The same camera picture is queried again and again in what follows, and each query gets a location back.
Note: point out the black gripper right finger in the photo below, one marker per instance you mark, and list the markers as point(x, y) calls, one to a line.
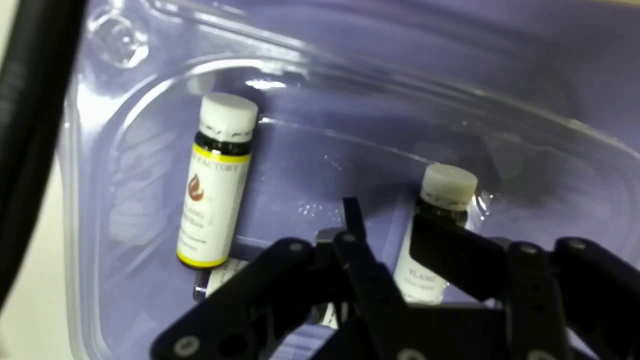
point(532, 300)

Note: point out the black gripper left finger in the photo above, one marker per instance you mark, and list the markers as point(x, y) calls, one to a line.
point(300, 300)

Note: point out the small white-capped bottle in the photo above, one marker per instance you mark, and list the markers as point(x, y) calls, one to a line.
point(451, 187)

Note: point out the white-capped bottle yellow label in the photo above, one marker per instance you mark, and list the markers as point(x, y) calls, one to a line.
point(212, 201)

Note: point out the clear plastic container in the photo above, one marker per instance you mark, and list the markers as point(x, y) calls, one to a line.
point(367, 132)

